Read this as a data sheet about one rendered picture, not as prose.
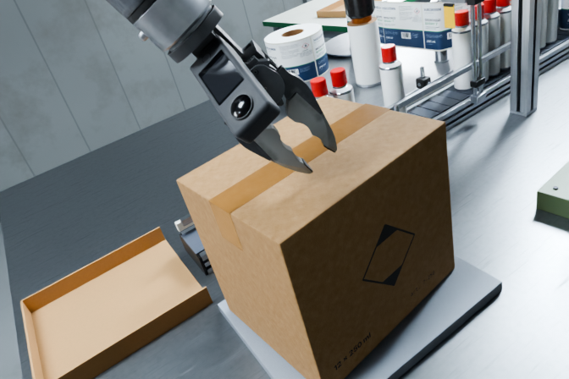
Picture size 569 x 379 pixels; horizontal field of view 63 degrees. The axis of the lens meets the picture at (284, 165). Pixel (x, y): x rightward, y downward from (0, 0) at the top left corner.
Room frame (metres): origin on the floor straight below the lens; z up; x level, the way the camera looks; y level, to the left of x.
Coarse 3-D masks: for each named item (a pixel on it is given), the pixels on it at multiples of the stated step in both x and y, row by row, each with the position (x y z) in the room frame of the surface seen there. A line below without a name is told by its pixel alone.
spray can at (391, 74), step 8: (384, 48) 1.00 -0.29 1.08; (392, 48) 1.00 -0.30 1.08; (384, 56) 1.00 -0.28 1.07; (392, 56) 1.00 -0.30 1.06; (384, 64) 1.01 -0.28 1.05; (392, 64) 1.00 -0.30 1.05; (400, 64) 1.00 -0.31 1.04; (384, 72) 1.00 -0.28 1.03; (392, 72) 0.99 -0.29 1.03; (400, 72) 0.99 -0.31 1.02; (384, 80) 1.00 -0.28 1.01; (392, 80) 0.99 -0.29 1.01; (400, 80) 0.99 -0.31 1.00; (384, 88) 1.00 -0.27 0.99; (392, 88) 0.99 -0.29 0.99; (400, 88) 0.99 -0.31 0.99; (384, 96) 1.01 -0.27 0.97; (392, 96) 0.99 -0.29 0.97; (400, 96) 0.99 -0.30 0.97; (384, 104) 1.01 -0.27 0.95; (400, 112) 0.99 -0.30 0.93
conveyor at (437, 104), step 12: (564, 36) 1.28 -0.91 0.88; (552, 48) 1.23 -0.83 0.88; (504, 72) 1.15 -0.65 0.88; (432, 96) 1.12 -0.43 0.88; (444, 96) 1.10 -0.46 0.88; (456, 96) 1.08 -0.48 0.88; (468, 96) 1.07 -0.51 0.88; (420, 108) 1.07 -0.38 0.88; (432, 108) 1.06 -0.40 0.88; (444, 108) 1.04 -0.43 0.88; (192, 240) 0.77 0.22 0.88
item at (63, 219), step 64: (192, 128) 1.47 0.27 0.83; (512, 128) 0.94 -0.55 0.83; (0, 192) 1.37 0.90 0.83; (64, 192) 1.25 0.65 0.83; (128, 192) 1.14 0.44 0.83; (512, 192) 0.72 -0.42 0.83; (64, 256) 0.91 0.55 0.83; (512, 256) 0.56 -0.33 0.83; (192, 320) 0.61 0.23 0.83; (512, 320) 0.44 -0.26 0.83
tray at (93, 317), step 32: (128, 256) 0.83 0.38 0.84; (160, 256) 0.81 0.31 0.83; (64, 288) 0.77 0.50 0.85; (96, 288) 0.76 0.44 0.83; (128, 288) 0.73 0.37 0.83; (160, 288) 0.71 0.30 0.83; (192, 288) 0.68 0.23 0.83; (32, 320) 0.72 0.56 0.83; (64, 320) 0.69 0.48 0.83; (96, 320) 0.67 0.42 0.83; (128, 320) 0.64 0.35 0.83; (160, 320) 0.59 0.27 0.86; (32, 352) 0.60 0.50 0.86; (64, 352) 0.61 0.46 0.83; (96, 352) 0.59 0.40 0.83; (128, 352) 0.56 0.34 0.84
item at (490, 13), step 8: (488, 0) 1.16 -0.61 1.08; (488, 8) 1.16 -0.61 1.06; (488, 16) 1.15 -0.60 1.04; (496, 16) 1.15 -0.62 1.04; (496, 24) 1.15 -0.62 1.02; (496, 32) 1.14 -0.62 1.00; (496, 40) 1.15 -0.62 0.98; (496, 56) 1.14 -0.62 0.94; (496, 64) 1.15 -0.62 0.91; (496, 72) 1.15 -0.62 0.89
